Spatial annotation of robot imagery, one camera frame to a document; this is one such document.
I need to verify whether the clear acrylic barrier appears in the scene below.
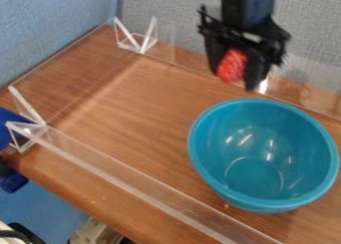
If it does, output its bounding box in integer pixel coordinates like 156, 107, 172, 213
8, 18, 144, 123
5, 122, 282, 244
146, 17, 341, 121

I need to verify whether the clear acrylic left barrier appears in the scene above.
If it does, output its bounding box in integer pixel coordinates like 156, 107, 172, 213
8, 18, 144, 123

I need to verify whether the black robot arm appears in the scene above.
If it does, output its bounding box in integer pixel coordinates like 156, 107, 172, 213
196, 0, 290, 91

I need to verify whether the red strawberry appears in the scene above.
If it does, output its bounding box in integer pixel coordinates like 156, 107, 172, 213
216, 48, 246, 83

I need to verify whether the white black object below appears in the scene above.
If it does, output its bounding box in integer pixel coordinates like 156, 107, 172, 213
0, 221, 45, 244

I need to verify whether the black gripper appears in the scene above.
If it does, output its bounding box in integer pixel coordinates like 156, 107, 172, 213
196, 5, 290, 91

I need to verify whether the clear acrylic back barrier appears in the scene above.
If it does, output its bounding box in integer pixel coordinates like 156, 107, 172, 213
146, 17, 341, 121

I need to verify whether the blue plastic bowl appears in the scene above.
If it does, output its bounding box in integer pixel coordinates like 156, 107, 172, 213
187, 99, 339, 214

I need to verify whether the clear acrylic front barrier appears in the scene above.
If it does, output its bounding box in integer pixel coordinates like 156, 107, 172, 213
5, 122, 282, 244

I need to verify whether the blue clamp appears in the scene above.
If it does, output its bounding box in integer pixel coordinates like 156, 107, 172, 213
0, 107, 32, 194

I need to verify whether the grey box under table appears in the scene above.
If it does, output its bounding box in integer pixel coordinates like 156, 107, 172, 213
68, 217, 136, 244

